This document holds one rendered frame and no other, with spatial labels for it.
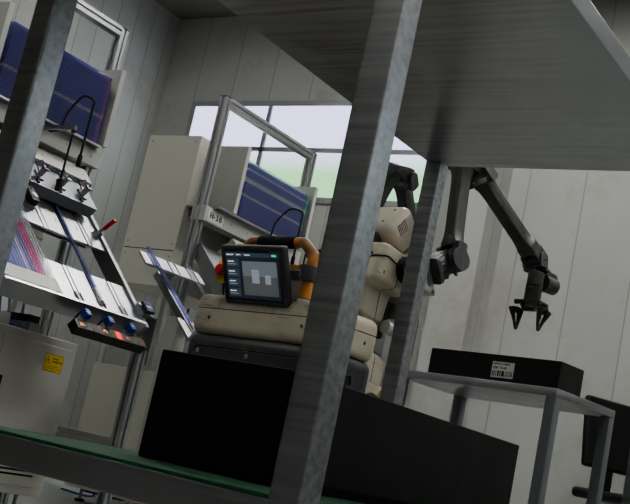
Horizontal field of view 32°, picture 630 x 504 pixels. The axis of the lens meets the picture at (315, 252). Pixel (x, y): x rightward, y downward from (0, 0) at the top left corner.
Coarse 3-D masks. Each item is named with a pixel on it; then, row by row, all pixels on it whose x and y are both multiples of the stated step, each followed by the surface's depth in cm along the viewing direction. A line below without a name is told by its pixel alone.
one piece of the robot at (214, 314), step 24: (264, 240) 321; (288, 240) 315; (312, 264) 307; (216, 312) 324; (240, 312) 317; (264, 312) 311; (288, 312) 305; (192, 336) 329; (216, 336) 323; (240, 336) 317; (264, 336) 309; (288, 336) 302; (360, 336) 306; (240, 360) 312; (264, 360) 306; (288, 360) 300; (360, 360) 310; (360, 384) 307
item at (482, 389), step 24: (432, 384) 422; (456, 384) 402; (480, 384) 393; (504, 384) 386; (456, 408) 446; (552, 408) 371; (576, 408) 396; (600, 408) 396; (552, 432) 371; (600, 432) 402; (600, 456) 399; (600, 480) 397
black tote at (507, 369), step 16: (432, 352) 425; (448, 352) 420; (464, 352) 415; (432, 368) 423; (448, 368) 418; (464, 368) 413; (480, 368) 408; (496, 368) 404; (512, 368) 399; (528, 368) 395; (544, 368) 390; (560, 368) 386; (576, 368) 395; (528, 384) 393; (544, 384) 389; (560, 384) 387; (576, 384) 395
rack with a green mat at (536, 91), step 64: (64, 0) 113; (256, 0) 135; (320, 0) 131; (384, 0) 89; (448, 0) 124; (512, 0) 121; (576, 0) 119; (320, 64) 152; (384, 64) 87; (448, 64) 142; (512, 64) 138; (576, 64) 134; (384, 128) 87; (448, 128) 168; (512, 128) 161; (576, 128) 156; (0, 192) 108; (0, 256) 108; (320, 256) 86; (320, 320) 84; (320, 384) 82; (384, 384) 179; (0, 448) 98; (64, 448) 95; (320, 448) 82
